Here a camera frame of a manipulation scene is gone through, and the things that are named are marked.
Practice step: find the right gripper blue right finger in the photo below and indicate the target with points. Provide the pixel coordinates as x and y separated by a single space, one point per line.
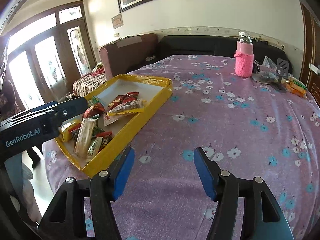
221 187

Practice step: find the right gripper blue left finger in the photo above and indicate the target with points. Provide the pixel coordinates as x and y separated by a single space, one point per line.
106 187

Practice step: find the small red black candy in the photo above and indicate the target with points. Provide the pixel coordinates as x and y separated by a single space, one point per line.
106 137
74 132

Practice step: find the red gold chocolate bar wrapper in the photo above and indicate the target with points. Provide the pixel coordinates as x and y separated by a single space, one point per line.
128 97

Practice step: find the green pea snack packet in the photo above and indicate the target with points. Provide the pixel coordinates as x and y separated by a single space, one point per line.
94 100

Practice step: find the large clear yellow biscuit pack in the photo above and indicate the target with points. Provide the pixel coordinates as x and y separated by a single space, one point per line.
131 107

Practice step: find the yellow taped white tray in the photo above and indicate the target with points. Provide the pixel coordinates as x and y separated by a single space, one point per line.
153 92

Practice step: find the beige long snack bar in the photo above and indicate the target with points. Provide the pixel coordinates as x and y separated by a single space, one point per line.
84 137

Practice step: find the purple floral tablecloth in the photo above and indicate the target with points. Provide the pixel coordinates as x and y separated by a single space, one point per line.
247 128

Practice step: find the white red snack packet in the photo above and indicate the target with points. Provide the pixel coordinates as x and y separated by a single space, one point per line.
108 120

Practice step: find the dark red crumpled wrapper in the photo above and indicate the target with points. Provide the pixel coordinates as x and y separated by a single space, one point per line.
93 110

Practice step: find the patterned blanket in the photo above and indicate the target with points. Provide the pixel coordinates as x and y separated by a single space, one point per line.
90 81

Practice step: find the wooden glass entry door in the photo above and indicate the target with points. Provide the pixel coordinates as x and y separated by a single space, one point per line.
48 53

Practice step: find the brown fabric armchair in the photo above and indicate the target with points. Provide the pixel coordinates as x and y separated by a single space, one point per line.
126 54

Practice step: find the tan notebook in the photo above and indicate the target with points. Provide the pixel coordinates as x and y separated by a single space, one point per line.
260 78

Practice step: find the clear bag of dark seeds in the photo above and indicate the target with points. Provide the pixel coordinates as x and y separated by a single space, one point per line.
266 76

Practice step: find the orange cracker pack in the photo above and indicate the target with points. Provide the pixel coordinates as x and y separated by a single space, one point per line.
295 89

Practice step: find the pink knit sleeved bottle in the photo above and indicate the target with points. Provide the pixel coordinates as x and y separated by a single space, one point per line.
244 56

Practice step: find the green striped cracker pack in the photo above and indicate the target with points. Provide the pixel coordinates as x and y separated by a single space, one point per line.
296 82

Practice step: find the grey phone stand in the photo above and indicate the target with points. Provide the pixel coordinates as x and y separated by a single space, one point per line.
282 71

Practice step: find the black leather sofa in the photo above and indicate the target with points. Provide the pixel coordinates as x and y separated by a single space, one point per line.
213 45

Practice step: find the wooden tv cabinet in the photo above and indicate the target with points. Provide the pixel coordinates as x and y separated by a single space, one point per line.
309 73

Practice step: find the small black device with wires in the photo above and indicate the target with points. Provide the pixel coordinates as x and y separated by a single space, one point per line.
256 68

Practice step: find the small wall plaque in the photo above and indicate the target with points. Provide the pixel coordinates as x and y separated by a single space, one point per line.
117 21

